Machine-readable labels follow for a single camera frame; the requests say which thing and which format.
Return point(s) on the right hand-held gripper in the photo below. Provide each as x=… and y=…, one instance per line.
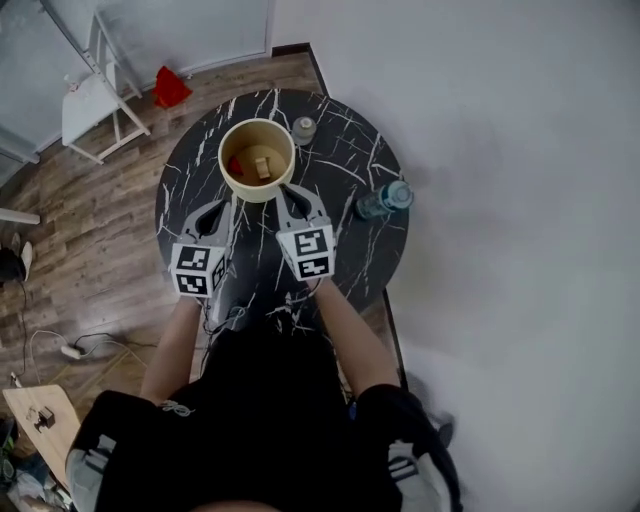
x=312, y=252

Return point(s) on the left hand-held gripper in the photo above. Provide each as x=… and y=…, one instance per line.
x=191, y=260

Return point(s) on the person's left forearm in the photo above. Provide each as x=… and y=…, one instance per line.
x=172, y=350

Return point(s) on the plain wooden toy block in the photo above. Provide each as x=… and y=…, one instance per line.
x=261, y=167

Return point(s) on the person's grey striped shorts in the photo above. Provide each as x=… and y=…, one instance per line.
x=87, y=467

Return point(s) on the light wooden board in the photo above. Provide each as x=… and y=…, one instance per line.
x=45, y=430

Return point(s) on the red toy block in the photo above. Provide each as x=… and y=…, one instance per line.
x=235, y=165

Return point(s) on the red cloth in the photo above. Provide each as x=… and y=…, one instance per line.
x=170, y=89

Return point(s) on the person's black shirt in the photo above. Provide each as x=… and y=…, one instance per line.
x=260, y=425

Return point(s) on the person's right forearm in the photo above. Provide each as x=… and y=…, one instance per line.
x=350, y=340

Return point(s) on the white power strip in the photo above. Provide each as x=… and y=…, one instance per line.
x=71, y=350

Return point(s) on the beige round container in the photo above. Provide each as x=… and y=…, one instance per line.
x=250, y=192

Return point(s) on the white shoe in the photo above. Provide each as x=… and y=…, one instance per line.
x=26, y=256

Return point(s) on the white bar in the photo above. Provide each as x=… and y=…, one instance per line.
x=19, y=216

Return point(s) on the small clear glass jar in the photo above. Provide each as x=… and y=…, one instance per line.
x=303, y=131

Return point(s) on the blue water bottle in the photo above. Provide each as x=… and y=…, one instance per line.
x=382, y=201

